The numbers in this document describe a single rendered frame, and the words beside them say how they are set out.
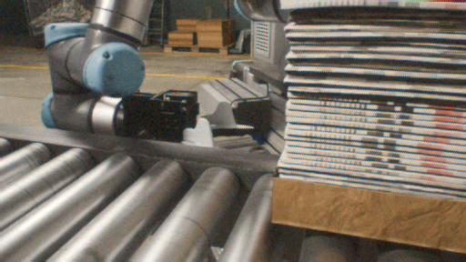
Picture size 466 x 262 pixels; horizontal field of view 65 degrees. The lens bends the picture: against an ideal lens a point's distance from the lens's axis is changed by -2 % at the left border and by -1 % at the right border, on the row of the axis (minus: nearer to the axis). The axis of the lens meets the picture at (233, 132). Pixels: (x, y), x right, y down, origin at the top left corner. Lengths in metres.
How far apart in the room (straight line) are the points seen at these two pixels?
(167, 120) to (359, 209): 0.36
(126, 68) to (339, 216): 0.34
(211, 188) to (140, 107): 0.26
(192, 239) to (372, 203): 0.15
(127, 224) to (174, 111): 0.25
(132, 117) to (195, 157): 0.20
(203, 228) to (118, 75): 0.26
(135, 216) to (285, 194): 0.14
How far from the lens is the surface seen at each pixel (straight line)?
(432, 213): 0.31
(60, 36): 0.64
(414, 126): 0.28
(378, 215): 0.30
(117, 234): 0.34
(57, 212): 0.38
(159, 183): 0.41
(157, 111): 0.57
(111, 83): 0.51
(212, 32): 6.54
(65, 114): 0.67
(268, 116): 0.94
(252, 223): 0.33
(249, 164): 0.43
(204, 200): 0.36
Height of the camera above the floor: 0.99
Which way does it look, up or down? 21 degrees down
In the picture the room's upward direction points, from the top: straight up
